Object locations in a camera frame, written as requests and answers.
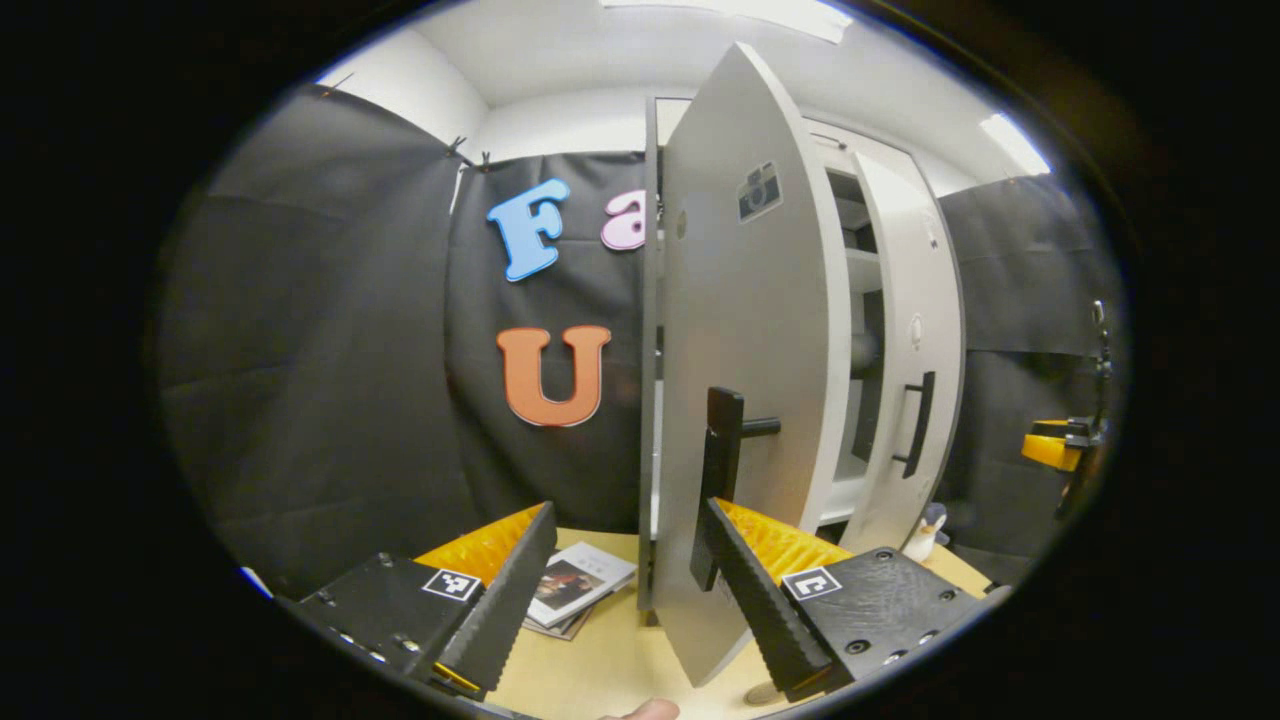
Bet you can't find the black backdrop cloth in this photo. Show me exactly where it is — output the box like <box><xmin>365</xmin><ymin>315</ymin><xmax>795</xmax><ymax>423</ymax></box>
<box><xmin>155</xmin><ymin>85</ymin><xmax>1126</xmax><ymax>601</ymax></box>

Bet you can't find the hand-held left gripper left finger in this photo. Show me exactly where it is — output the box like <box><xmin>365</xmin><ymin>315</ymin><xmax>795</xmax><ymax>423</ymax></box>
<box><xmin>275</xmin><ymin>500</ymin><xmax>559</xmax><ymax>701</ymax></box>

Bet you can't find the black door handle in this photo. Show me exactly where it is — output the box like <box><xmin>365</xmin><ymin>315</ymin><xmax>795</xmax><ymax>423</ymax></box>
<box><xmin>688</xmin><ymin>386</ymin><xmax>782</xmax><ymax>593</ymax></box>
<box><xmin>890</xmin><ymin>371</ymin><xmax>938</xmax><ymax>480</ymax></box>

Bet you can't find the dark booklet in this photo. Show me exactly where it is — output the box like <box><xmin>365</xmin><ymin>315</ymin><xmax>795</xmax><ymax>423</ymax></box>
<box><xmin>522</xmin><ymin>600</ymin><xmax>593</xmax><ymax>642</ymax></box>

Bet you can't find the large ceiling light panel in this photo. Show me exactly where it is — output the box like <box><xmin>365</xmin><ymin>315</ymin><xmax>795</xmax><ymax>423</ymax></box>
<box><xmin>600</xmin><ymin>0</ymin><xmax>853</xmax><ymax>45</ymax></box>

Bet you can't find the penguin plush toy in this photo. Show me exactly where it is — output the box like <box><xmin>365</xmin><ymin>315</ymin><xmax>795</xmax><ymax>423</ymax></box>
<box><xmin>903</xmin><ymin>502</ymin><xmax>949</xmax><ymax>564</ymax></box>

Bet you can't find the white cabinet with grey interior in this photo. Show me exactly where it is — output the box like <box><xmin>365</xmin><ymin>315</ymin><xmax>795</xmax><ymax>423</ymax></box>
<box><xmin>637</xmin><ymin>95</ymin><xmax>931</xmax><ymax>613</ymax></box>

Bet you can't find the white cabinet door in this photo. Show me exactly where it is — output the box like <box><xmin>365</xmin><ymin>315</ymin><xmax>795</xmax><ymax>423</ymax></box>
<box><xmin>850</xmin><ymin>150</ymin><xmax>967</xmax><ymax>556</ymax></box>
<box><xmin>652</xmin><ymin>42</ymin><xmax>854</xmax><ymax>689</ymax></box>

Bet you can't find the white booklet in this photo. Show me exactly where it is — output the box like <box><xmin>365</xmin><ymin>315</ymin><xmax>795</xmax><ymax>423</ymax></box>
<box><xmin>528</xmin><ymin>541</ymin><xmax>639</xmax><ymax>629</ymax></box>

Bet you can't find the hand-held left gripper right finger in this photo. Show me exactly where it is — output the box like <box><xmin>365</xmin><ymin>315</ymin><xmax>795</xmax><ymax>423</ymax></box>
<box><xmin>697</xmin><ymin>497</ymin><xmax>1011</xmax><ymax>704</ymax></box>

